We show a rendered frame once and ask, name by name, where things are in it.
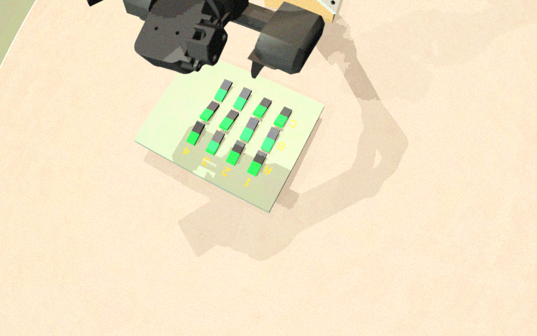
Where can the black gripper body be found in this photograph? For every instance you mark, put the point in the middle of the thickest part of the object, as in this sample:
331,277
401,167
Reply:
287,36

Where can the pale yellow switch panel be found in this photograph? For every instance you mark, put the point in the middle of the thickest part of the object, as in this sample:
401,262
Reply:
240,134

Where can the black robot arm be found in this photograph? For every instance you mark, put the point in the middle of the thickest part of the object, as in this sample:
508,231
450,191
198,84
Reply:
183,35

